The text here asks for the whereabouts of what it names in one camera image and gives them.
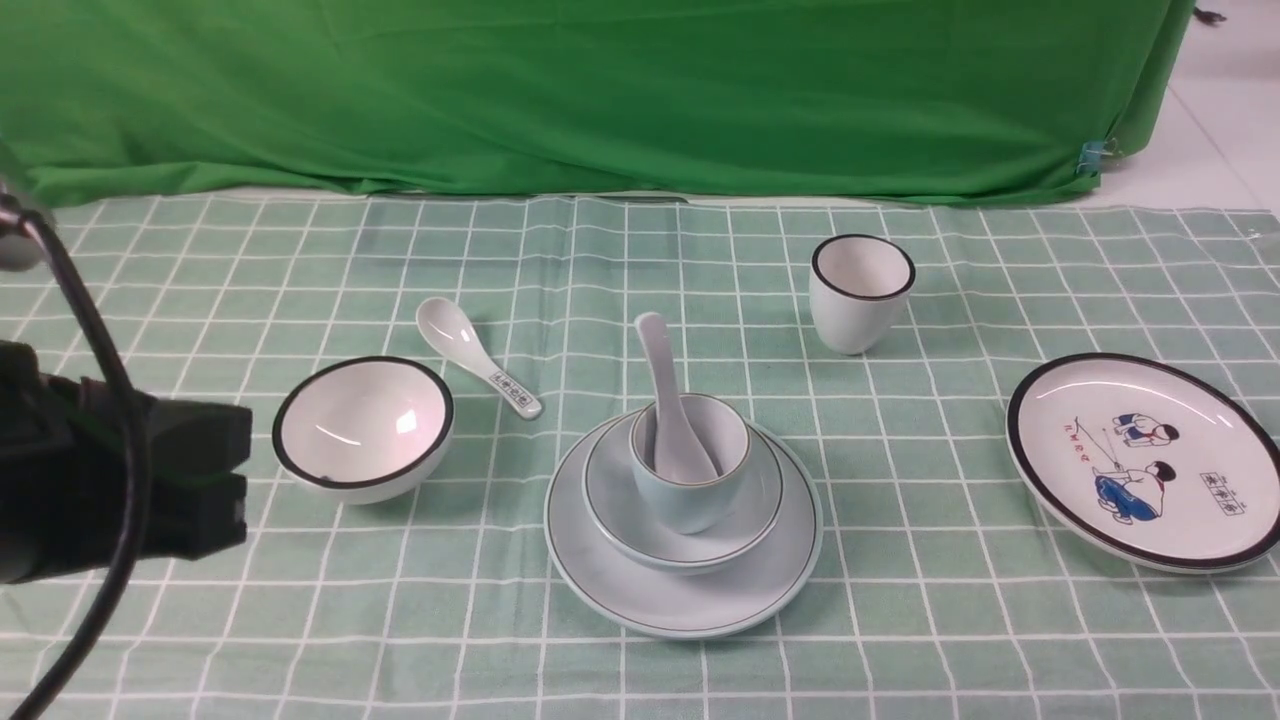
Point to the pale blue plate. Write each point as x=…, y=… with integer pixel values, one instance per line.
x=742, y=594

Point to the white bowl black rim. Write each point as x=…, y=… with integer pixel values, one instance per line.
x=365, y=430

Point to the plain white spoon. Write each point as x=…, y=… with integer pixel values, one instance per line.
x=678, y=454

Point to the white plate cartoon print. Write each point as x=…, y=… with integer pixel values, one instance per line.
x=1146, y=462

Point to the white cup black rim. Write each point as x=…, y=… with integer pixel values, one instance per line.
x=859, y=285

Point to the pale blue bowl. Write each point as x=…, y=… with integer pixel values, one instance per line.
x=627, y=522

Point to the green checkered tablecloth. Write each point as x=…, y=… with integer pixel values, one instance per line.
x=941, y=591

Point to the pale blue cup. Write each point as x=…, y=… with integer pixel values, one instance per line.
x=724, y=437

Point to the blue clip on backdrop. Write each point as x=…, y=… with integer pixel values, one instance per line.
x=1091, y=158

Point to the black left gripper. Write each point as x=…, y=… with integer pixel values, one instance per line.
x=63, y=476

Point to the green backdrop cloth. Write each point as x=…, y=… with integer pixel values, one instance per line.
x=961, y=103

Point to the white spoon printed handle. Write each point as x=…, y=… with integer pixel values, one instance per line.
x=450, y=332

